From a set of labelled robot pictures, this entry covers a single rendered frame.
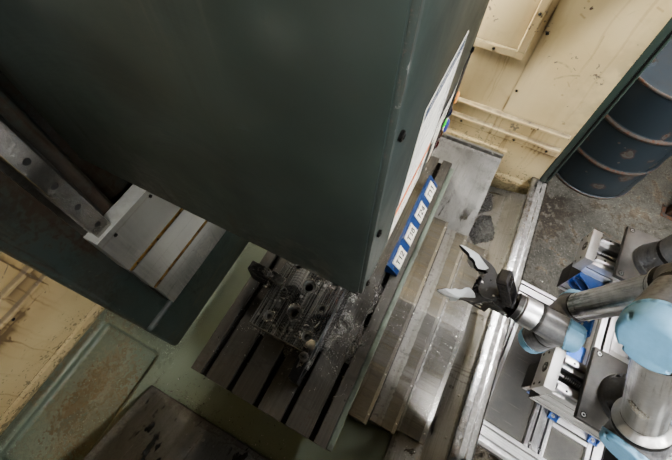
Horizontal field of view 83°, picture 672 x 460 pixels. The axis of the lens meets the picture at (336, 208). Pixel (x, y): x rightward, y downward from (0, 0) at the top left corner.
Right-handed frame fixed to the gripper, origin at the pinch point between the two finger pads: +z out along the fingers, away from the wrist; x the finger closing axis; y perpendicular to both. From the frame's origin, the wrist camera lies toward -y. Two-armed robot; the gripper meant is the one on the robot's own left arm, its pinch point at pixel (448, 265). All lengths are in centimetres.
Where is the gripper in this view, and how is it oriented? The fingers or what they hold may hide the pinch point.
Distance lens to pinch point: 106.4
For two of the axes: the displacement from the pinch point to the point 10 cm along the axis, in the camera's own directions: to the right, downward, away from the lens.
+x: 5.3, -7.3, 4.3
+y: -0.1, 5.1, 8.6
